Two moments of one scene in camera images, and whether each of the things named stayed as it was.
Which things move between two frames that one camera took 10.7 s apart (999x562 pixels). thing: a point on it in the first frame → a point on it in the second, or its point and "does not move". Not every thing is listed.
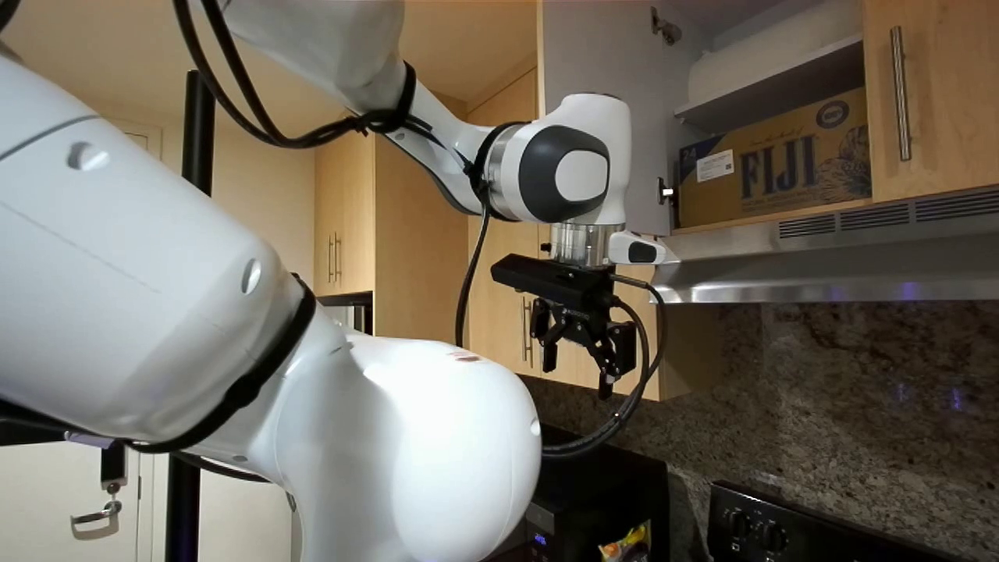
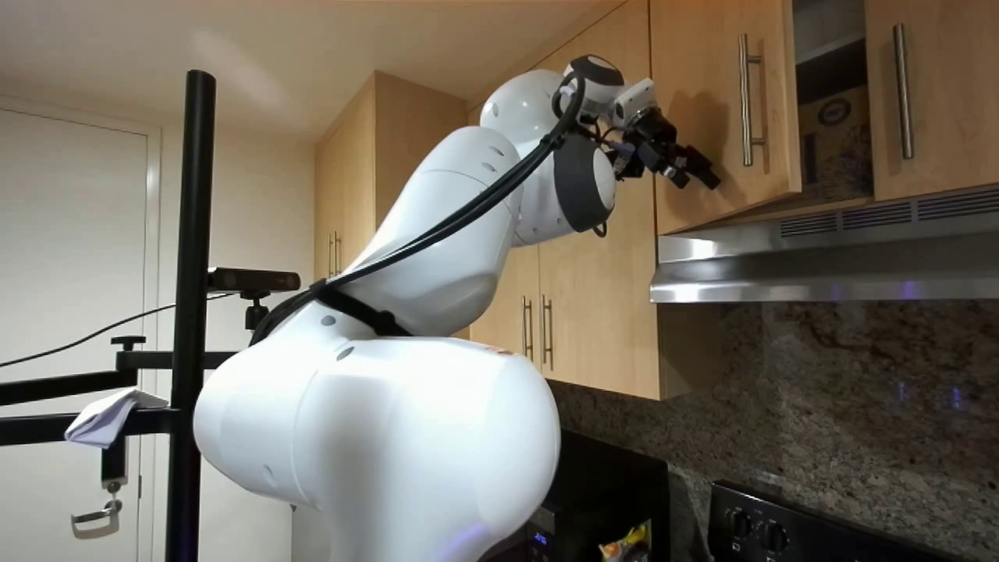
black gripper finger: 545,332 → 679,175
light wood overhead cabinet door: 637,54 → 725,75
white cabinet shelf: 807,79 → 818,36
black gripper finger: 611,359 → 701,167
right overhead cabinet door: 932,83 does not move
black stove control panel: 760,525 does not move
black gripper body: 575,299 → 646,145
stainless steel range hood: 904,249 does not move
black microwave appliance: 607,502 does not move
